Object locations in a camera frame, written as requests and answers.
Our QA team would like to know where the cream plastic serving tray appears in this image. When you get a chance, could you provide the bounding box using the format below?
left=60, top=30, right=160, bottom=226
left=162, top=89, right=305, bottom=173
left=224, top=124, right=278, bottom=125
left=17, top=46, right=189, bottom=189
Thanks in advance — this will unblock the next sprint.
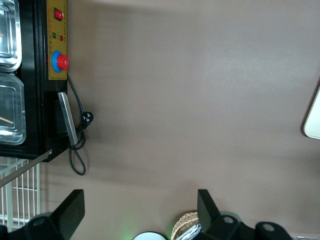
left=303, top=84, right=320, bottom=140

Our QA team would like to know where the silver metal lever bar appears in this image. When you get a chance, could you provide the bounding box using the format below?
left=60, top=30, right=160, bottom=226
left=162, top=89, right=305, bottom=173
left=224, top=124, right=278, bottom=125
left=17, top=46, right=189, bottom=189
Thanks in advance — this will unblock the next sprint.
left=0, top=148, right=53, bottom=189

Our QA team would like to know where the white wire rack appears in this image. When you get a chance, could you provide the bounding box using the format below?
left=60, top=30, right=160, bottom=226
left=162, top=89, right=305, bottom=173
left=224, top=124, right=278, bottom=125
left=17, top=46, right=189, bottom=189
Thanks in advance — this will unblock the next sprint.
left=0, top=157, right=41, bottom=233

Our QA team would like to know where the black appliance yellow panel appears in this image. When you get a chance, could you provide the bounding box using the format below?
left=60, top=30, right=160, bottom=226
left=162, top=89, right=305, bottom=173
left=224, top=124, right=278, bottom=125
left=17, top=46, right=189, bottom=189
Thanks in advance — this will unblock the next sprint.
left=0, top=0, right=78, bottom=163

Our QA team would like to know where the silver foil tray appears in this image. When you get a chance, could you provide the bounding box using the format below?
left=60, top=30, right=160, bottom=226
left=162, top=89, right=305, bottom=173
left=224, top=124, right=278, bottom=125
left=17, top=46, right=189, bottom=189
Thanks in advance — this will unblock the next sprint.
left=178, top=223, right=202, bottom=240

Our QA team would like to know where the black power cable with plug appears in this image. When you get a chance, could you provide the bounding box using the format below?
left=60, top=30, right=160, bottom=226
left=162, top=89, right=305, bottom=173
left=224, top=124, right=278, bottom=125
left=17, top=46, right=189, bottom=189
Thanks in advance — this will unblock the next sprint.
left=66, top=73, right=95, bottom=176

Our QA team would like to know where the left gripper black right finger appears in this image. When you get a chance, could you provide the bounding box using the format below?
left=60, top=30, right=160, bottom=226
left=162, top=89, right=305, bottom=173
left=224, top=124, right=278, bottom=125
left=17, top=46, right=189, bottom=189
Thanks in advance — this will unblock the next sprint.
left=197, top=189, right=222, bottom=233

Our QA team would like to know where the steel food container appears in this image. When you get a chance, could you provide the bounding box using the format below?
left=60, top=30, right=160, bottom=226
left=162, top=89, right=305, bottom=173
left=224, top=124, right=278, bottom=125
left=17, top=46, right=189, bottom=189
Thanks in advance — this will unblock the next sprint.
left=0, top=0, right=23, bottom=73
left=0, top=72, right=27, bottom=146

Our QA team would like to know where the oval tan wicker basket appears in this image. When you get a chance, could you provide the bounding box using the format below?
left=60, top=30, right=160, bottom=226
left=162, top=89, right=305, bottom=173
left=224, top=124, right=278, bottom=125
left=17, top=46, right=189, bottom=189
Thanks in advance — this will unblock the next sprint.
left=170, top=210, right=201, bottom=240

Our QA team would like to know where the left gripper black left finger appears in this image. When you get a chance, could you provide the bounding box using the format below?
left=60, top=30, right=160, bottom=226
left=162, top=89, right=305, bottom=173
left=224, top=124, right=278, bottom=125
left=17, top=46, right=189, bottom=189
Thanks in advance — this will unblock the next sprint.
left=51, top=189, right=86, bottom=240

